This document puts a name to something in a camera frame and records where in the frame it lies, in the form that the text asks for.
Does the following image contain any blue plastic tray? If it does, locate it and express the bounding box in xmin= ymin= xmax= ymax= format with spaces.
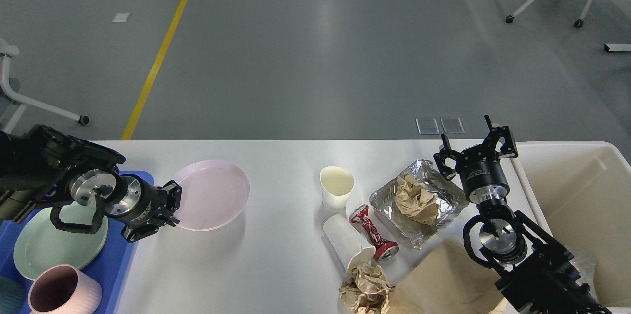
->
xmin=0 ymin=170 xmax=154 ymax=314

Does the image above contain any upright white paper cup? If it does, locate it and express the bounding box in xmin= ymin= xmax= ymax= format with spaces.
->
xmin=319 ymin=166 xmax=355 ymax=211

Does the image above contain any light green plate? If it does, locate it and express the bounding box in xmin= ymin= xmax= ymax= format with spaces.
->
xmin=13 ymin=208 xmax=108 ymax=280

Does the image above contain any beige plastic bin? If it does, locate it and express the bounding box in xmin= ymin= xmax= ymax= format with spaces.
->
xmin=512 ymin=141 xmax=631 ymax=314

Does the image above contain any grey green mug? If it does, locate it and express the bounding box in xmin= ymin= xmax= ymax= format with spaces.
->
xmin=0 ymin=276 xmax=26 ymax=314

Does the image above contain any clear floor plate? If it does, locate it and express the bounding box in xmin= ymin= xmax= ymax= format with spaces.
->
xmin=415 ymin=118 xmax=440 ymax=135
xmin=440 ymin=118 xmax=466 ymax=134

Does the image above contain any flat brown paper sheet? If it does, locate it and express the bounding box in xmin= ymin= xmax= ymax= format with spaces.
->
xmin=388 ymin=236 xmax=508 ymax=314

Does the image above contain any crumpled brown paper ball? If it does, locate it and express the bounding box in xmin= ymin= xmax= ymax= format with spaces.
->
xmin=338 ymin=264 xmax=396 ymax=314

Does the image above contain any white bar base right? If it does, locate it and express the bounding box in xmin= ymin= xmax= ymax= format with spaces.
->
xmin=603 ymin=43 xmax=631 ymax=53

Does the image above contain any pink plate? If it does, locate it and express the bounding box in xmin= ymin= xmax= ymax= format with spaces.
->
xmin=172 ymin=160 xmax=250 ymax=231

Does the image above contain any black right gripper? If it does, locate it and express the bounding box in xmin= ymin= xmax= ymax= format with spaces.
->
xmin=433 ymin=115 xmax=519 ymax=203

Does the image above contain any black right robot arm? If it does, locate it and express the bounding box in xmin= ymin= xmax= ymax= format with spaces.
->
xmin=433 ymin=115 xmax=609 ymax=314

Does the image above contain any lying white paper cup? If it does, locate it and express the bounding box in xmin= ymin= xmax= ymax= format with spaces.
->
xmin=323 ymin=214 xmax=376 ymax=274

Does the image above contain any pink ribbed mug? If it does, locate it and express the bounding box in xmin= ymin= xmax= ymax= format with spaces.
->
xmin=27 ymin=264 xmax=103 ymax=314

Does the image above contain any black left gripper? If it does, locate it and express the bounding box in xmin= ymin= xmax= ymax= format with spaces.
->
xmin=105 ymin=174 xmax=182 ymax=244

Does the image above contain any crushed red soda can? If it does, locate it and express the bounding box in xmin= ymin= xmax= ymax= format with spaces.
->
xmin=349 ymin=204 xmax=399 ymax=262

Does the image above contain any clear floor plate left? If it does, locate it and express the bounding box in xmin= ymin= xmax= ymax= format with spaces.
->
xmin=415 ymin=118 xmax=440 ymax=135

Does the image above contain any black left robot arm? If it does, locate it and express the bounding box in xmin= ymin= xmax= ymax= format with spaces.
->
xmin=0 ymin=125 xmax=182 ymax=243

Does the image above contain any clear floor plate right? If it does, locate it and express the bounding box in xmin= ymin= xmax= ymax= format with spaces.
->
xmin=440 ymin=118 xmax=466 ymax=134

